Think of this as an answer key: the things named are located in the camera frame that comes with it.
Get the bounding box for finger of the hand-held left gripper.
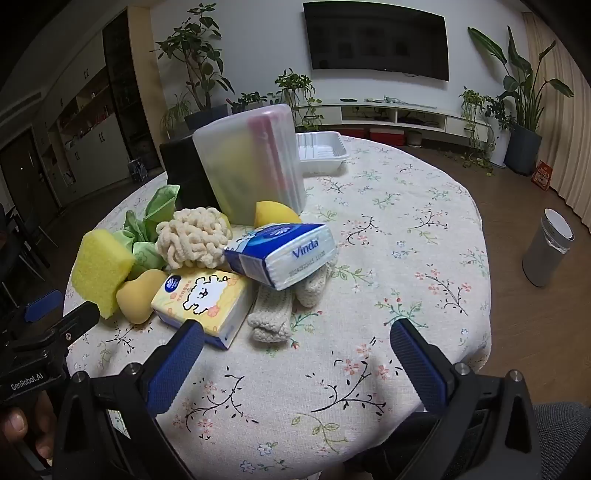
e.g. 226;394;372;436
23;290;64;324
44;300;101;344

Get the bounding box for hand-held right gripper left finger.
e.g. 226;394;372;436
53;318;206;480

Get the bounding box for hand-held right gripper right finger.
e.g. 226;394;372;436
390;318;543;480

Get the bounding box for yellow sponge block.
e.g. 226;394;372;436
71;229;136;320

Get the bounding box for orange gourd-shaped makeup sponge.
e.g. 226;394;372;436
115;269;168;324

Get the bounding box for yellow cartoon tissue pack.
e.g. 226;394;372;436
151;268;252;350

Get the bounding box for green cloth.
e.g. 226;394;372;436
111;185;181;271

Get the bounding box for cream knitted cloth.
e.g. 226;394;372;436
248;284;295;344
294;256;340;309

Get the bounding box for cream chenille scrubber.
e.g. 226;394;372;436
156;208;233;271

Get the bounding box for blue tissue pack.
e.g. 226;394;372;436
223;223;339;291

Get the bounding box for yellow egg-shaped makeup sponge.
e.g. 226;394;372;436
254;200;303;229

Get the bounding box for black box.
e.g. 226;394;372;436
159;134;222;213

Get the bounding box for white plastic tray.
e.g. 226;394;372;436
295;131;352;176

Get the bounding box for person's left hand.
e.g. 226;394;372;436
0;390;58;462

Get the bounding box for dark chair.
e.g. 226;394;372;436
0;203;56;296

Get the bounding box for person's grey clothing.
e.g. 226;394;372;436
533;401;587;480

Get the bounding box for grey trash bin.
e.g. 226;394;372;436
522;209;575;288

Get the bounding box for translucent plastic container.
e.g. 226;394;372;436
192;104;308;227

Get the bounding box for pale yellow sponge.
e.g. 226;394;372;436
203;134;259;208

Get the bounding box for spider plant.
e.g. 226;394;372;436
161;95;192;138

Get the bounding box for red paper bag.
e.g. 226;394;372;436
531;160;555;191

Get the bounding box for pink flat pack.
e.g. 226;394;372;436
247;115;296;204

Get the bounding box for tall tree plant dark pot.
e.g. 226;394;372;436
154;2;234;132

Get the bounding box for large-leaf plant dark pot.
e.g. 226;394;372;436
468;25;574;176

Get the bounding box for white television console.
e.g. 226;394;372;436
295;99;513;153

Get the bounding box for beige curtain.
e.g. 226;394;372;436
522;11;591;227

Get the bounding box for pothos in white pot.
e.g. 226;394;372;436
459;88;513;168

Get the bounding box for plant in ribbed pot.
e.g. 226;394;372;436
226;91;269;114

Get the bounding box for trailing pothos plant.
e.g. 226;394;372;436
276;69;324;133

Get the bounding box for wall cabinet unit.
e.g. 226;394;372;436
28;9;162;204

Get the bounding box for wall television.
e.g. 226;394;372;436
302;1;450;83

